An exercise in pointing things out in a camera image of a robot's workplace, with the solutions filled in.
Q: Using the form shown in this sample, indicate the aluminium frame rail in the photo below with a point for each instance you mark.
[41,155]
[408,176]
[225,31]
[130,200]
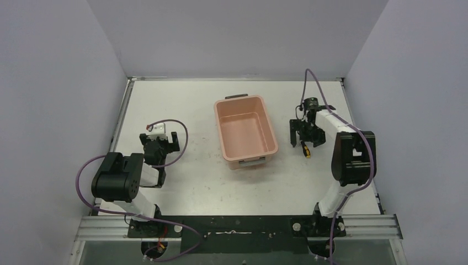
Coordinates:
[106,228]

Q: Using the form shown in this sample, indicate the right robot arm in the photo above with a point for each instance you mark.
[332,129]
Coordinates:
[353,163]

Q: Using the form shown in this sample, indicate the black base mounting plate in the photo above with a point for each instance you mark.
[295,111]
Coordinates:
[297,234]

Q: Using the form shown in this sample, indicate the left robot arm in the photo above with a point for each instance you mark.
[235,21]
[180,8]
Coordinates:
[119,177]

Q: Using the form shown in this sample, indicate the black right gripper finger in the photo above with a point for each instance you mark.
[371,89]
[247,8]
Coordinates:
[318,142]
[294,127]

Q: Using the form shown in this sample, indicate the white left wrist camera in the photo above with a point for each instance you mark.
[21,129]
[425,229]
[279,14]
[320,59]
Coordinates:
[157,131]

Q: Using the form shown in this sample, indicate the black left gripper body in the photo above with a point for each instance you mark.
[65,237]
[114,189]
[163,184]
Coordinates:
[159,140]

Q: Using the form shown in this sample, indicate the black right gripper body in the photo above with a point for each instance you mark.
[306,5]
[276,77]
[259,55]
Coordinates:
[307,130]

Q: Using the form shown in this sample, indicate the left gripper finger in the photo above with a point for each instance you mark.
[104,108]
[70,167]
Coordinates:
[174,145]
[144,138]

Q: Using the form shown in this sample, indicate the pink plastic bin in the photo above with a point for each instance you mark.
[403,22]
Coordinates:
[246,133]

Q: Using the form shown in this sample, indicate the black yellow screwdriver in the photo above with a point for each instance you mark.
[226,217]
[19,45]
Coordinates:
[305,150]

